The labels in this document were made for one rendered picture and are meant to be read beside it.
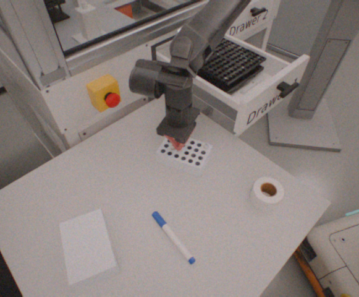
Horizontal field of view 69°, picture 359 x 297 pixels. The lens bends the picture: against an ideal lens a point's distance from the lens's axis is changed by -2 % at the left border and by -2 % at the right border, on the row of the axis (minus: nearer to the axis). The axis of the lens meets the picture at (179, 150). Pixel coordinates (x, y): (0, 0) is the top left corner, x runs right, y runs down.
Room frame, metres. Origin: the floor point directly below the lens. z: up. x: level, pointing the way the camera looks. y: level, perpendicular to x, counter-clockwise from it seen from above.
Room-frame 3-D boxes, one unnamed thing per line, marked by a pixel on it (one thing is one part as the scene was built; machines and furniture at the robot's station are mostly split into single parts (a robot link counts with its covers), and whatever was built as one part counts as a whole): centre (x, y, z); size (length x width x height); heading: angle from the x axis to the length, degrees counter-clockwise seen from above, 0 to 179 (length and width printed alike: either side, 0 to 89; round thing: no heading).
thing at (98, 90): (0.56, 0.20, 0.88); 0.07 x 0.05 x 0.07; 133
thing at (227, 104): (0.72, -0.11, 0.86); 0.40 x 0.26 x 0.06; 43
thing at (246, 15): (1.01, -0.26, 0.87); 0.29 x 0.02 x 0.11; 133
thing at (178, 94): (0.43, 0.01, 0.99); 0.07 x 0.06 x 0.07; 68
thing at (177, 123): (0.43, 0.00, 0.93); 0.10 x 0.07 x 0.07; 155
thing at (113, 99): (0.53, 0.18, 0.88); 0.04 x 0.03 x 0.04; 133
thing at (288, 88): (0.54, -0.27, 0.91); 0.07 x 0.04 x 0.01; 133
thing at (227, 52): (0.71, -0.11, 0.87); 0.22 x 0.18 x 0.06; 43
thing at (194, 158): (0.43, -0.01, 0.78); 0.12 x 0.08 x 0.04; 65
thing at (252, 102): (0.56, -0.25, 0.87); 0.29 x 0.02 x 0.11; 133
